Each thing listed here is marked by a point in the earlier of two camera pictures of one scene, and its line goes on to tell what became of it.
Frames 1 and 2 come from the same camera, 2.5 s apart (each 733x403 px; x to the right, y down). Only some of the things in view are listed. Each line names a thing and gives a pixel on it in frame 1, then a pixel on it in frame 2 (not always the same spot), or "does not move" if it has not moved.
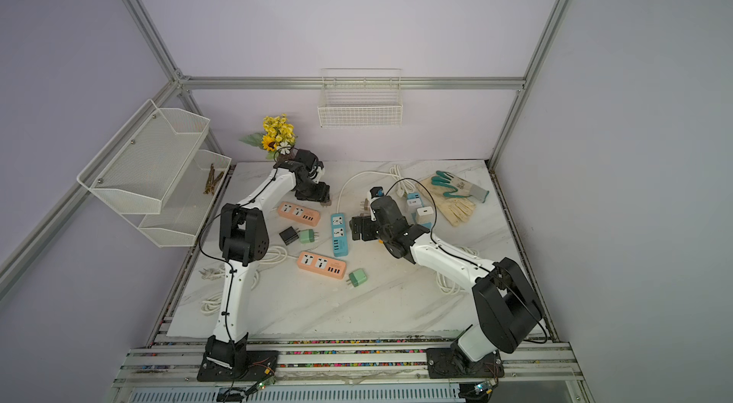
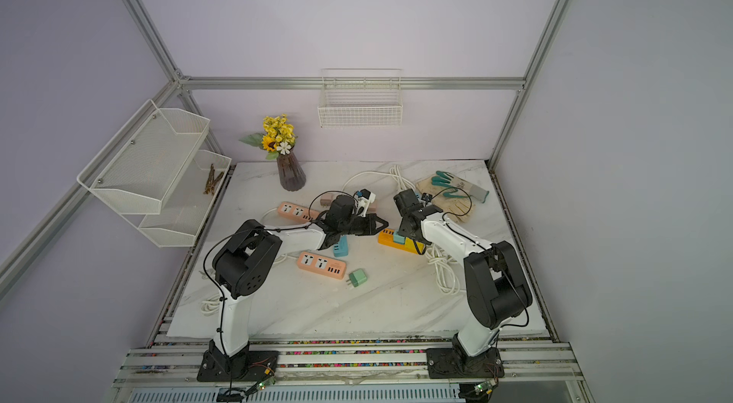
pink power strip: (300, 214) does not move
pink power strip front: (322, 265) does not move
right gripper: (357, 225) to (403, 230)
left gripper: (323, 194) to (370, 224)
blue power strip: (339, 237) does not move
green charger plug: (357, 277) does not move
